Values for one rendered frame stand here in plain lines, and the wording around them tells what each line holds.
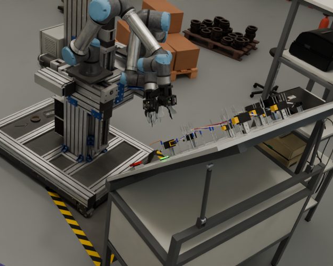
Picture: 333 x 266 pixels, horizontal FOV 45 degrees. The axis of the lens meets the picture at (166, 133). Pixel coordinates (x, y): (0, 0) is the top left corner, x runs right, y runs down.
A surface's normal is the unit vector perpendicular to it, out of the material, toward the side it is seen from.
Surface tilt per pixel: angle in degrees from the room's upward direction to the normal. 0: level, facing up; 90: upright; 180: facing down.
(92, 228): 0
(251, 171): 0
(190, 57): 90
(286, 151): 90
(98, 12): 84
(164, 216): 0
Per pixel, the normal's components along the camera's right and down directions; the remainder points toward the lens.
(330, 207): 0.15, -0.80
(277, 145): -0.76, 0.28
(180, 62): 0.51, 0.56
